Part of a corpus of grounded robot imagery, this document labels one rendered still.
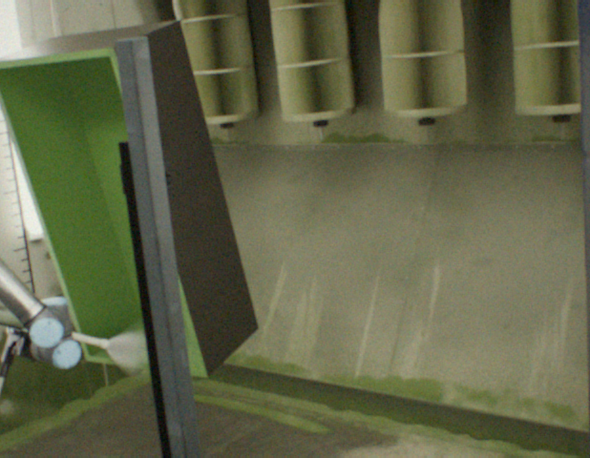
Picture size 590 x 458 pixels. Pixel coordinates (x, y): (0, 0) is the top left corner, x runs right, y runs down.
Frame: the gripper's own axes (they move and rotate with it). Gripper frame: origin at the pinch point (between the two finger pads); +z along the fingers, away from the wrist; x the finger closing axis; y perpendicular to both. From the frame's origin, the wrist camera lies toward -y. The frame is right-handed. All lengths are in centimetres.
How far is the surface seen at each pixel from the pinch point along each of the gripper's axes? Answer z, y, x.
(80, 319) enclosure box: 24.2, -9.0, 39.1
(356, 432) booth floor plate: -46, 6, 133
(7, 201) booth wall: 77, -48, 21
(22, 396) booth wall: 76, 30, 55
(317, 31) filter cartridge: -10, -150, 88
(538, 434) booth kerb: -115, -12, 150
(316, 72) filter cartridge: -8, -135, 95
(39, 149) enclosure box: 23, -65, 0
